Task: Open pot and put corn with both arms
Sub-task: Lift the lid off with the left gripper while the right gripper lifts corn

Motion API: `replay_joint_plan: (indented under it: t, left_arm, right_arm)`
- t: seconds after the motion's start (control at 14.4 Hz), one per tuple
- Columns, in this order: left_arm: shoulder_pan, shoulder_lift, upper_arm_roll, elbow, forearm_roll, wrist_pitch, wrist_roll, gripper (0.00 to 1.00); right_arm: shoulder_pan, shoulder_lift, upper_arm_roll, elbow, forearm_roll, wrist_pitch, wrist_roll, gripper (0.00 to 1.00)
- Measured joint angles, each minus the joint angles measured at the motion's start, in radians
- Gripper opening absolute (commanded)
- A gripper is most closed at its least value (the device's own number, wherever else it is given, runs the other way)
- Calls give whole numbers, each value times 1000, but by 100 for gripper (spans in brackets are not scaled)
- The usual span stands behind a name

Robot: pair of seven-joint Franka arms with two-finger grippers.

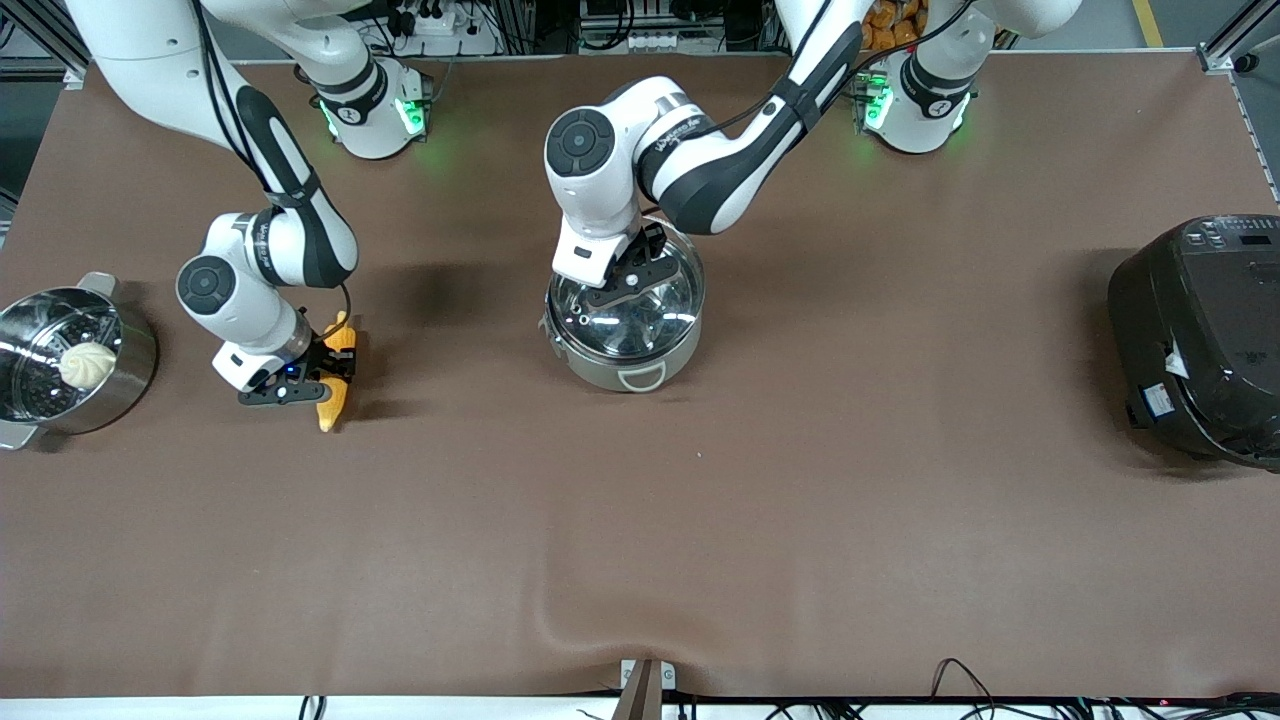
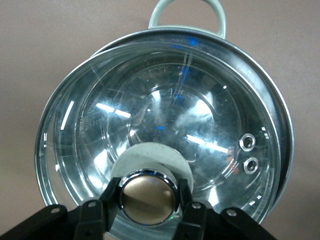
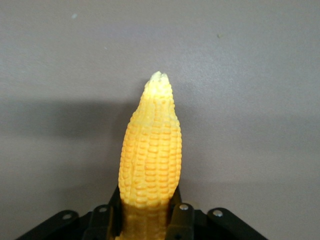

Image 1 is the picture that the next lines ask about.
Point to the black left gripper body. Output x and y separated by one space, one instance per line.
648 246

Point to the yellow corn cob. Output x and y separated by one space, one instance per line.
330 405

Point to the glass pot lid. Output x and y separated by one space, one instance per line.
655 322

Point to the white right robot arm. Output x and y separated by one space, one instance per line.
300 240

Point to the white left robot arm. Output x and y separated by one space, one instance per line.
700 170

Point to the grey cooking pot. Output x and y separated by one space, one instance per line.
600 376

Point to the stainless steel steamer pot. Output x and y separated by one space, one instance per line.
135 370

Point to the white steamed bun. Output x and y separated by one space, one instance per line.
88 365

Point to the small white power strip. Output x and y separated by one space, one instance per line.
652 42

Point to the brown table mat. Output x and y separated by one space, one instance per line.
700 550

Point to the bag of orange fruits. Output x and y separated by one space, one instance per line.
890 25

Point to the black rice cooker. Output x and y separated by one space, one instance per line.
1200 350

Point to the aluminium frame profile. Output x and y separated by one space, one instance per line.
1235 45
40 30

